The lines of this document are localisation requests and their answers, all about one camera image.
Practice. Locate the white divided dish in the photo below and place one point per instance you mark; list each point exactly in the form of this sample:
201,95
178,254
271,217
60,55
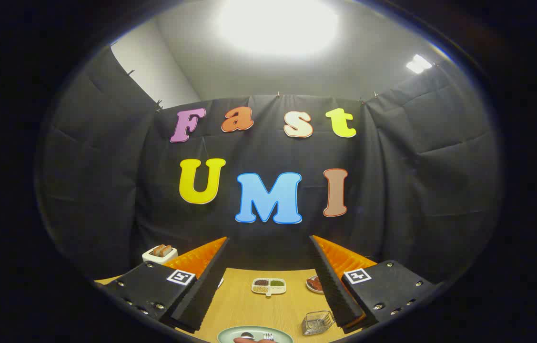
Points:
277,289

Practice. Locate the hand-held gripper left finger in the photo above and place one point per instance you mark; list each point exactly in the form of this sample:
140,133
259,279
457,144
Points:
201,295

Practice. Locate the yellow soybeans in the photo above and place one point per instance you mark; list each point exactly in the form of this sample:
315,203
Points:
260,289

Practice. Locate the small ceiling light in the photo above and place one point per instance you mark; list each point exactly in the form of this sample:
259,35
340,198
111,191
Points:
418,63

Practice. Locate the white toaster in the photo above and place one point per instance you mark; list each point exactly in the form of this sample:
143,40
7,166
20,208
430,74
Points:
154,257

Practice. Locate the black backdrop cloth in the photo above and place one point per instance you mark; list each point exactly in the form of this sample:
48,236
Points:
106,190

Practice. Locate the pale green plate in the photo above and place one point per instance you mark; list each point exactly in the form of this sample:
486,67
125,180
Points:
230,336

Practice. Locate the large ceiling light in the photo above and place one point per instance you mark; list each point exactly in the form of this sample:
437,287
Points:
278,26

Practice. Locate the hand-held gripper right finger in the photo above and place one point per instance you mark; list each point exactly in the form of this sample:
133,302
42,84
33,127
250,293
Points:
335,290

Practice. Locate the toasted bread slice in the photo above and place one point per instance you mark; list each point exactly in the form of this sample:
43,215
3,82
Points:
158,250
167,249

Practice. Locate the brown meat patty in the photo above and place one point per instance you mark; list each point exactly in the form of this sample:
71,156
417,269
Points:
316,284

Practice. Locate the white oval food plate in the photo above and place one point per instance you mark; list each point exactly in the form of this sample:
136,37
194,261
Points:
308,286

